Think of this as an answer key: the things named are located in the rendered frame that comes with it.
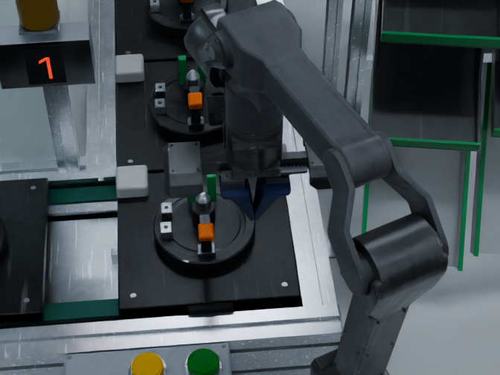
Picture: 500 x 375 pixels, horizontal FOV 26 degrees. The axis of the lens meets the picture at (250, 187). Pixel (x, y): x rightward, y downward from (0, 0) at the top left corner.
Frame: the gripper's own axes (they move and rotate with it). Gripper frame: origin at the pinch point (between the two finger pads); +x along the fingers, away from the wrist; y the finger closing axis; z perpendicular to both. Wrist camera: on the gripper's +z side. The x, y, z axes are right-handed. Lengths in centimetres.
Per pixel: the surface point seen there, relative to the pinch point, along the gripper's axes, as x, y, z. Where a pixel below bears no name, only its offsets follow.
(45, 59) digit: 4.1, 23.9, 28.8
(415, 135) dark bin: 5.8, -20.8, 13.5
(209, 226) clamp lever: 18.3, 4.5, 11.6
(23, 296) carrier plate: 28.6, 29.3, 10.3
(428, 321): 39.4, -25.8, 9.3
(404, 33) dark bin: -11.5, -17.3, 11.9
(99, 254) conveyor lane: 34.0, 20.0, 20.9
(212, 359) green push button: 28.3, 5.2, -1.6
